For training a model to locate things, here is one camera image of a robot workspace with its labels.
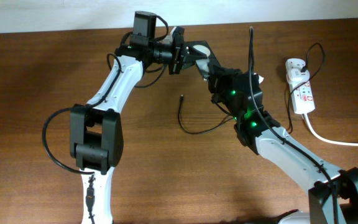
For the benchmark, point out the white power strip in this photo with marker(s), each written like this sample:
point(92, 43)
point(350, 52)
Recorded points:
point(302, 97)

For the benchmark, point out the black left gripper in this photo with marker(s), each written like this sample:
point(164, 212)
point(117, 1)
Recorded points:
point(178, 56)

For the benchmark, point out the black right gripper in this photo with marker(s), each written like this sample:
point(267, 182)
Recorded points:
point(215, 78)

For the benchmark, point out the black Galaxy smartphone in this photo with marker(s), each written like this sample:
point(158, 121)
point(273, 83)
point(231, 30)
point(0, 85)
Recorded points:
point(202, 63)

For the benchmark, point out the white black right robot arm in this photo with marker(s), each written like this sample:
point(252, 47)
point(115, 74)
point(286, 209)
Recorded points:
point(332, 191)

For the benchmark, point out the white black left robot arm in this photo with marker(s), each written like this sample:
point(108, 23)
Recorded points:
point(96, 138)

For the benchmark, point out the white USB charger plug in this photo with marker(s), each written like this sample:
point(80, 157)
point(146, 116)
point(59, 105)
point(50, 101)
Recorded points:
point(296, 76)

